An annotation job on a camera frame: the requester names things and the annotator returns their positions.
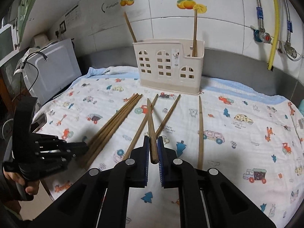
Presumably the cream plastic chopstick holder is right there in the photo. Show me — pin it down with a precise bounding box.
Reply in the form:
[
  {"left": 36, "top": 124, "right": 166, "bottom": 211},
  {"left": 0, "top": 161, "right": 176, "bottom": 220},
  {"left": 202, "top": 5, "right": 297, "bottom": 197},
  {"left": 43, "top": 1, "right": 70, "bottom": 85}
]
[{"left": 132, "top": 39, "right": 205, "bottom": 96}]

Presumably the white microwave oven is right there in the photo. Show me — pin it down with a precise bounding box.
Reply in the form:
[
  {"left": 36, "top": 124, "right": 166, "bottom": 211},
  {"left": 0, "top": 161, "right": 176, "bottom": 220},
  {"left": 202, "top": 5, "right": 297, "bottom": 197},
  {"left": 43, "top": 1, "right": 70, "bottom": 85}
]
[{"left": 21, "top": 38, "right": 82, "bottom": 105}]

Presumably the pile of wooden chopsticks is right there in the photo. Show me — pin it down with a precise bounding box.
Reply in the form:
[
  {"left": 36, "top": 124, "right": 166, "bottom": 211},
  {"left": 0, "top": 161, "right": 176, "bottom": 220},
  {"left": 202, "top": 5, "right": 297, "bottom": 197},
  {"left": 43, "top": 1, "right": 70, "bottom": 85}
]
[{"left": 76, "top": 93, "right": 205, "bottom": 170}]

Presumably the cartoon print white blanket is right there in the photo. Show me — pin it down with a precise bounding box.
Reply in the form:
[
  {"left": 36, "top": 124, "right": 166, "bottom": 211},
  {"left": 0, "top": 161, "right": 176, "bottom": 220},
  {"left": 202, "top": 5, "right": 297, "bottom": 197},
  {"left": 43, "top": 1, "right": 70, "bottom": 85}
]
[{"left": 33, "top": 66, "right": 304, "bottom": 228}]

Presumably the black cable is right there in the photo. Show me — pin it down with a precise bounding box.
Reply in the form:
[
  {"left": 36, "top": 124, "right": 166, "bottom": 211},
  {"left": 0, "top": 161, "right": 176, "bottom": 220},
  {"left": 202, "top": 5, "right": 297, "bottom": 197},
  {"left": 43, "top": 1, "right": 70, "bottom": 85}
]
[{"left": 20, "top": 52, "right": 48, "bottom": 98}]

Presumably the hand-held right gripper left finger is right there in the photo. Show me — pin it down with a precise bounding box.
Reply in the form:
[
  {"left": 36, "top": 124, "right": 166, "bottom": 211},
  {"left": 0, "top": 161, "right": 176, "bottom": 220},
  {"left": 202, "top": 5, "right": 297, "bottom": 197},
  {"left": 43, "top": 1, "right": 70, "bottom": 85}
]
[{"left": 28, "top": 135, "right": 150, "bottom": 228}]

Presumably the brown bamboo chopstick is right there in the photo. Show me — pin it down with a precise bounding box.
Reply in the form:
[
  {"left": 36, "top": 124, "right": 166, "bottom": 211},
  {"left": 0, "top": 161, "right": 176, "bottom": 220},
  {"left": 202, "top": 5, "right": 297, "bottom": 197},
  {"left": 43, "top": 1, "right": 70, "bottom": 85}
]
[
  {"left": 123, "top": 11, "right": 138, "bottom": 43},
  {"left": 147, "top": 98, "right": 159, "bottom": 164},
  {"left": 191, "top": 8, "right": 199, "bottom": 57}
]

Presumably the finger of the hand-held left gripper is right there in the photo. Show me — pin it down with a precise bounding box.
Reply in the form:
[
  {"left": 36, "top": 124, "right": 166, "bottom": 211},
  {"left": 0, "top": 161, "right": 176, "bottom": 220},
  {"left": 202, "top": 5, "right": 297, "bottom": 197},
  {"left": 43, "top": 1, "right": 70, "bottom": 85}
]
[{"left": 62, "top": 142, "right": 90, "bottom": 158}]

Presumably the clear plastic bag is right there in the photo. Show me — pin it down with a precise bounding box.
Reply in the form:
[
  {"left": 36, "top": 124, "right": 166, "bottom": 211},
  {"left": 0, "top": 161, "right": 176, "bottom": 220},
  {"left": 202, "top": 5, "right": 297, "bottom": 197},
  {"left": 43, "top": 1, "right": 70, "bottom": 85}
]
[{"left": 14, "top": 47, "right": 45, "bottom": 76}]

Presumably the green wall cabinet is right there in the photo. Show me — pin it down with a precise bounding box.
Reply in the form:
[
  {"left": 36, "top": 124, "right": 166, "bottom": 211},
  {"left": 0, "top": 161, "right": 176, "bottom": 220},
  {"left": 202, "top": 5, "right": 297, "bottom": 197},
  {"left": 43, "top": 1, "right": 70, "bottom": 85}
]
[{"left": 14, "top": 0, "right": 48, "bottom": 36}]

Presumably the printed instruction sticker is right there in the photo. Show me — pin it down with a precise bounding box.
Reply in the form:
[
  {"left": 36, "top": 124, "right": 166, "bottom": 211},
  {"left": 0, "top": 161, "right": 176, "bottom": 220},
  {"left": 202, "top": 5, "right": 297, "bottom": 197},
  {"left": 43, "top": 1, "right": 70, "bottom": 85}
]
[{"left": 65, "top": 3, "right": 79, "bottom": 24}]

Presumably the metal pipe valve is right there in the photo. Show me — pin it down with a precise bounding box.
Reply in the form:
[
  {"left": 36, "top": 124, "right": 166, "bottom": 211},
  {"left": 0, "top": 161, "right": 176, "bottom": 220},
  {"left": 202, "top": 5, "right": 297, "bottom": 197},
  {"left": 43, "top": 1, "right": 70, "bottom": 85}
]
[
  {"left": 252, "top": 26, "right": 273, "bottom": 44},
  {"left": 279, "top": 41, "right": 303, "bottom": 61}
]

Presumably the braided metal hose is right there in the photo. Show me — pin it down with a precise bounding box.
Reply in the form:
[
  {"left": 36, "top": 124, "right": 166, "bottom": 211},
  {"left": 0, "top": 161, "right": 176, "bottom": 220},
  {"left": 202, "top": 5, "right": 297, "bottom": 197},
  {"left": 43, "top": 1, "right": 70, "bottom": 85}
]
[
  {"left": 252, "top": 0, "right": 265, "bottom": 32},
  {"left": 280, "top": 0, "right": 293, "bottom": 48}
]

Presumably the yellow gas hose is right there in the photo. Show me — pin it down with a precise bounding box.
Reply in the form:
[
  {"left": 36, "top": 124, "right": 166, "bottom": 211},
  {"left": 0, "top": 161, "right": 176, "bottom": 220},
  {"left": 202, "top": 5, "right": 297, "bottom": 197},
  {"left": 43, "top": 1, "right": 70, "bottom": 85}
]
[{"left": 267, "top": 0, "right": 280, "bottom": 71}]

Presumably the person's left hand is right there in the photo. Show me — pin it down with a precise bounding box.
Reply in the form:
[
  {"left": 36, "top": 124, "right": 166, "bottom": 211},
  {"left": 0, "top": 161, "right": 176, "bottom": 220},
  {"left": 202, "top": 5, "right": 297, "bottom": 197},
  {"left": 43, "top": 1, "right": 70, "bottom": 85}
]
[{"left": 3, "top": 167, "right": 40, "bottom": 195}]

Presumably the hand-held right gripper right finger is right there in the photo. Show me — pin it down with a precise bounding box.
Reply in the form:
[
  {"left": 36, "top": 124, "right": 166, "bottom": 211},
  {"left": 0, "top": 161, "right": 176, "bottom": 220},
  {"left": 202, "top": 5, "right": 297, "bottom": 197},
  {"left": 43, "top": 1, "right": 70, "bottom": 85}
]
[{"left": 157, "top": 136, "right": 277, "bottom": 228}]

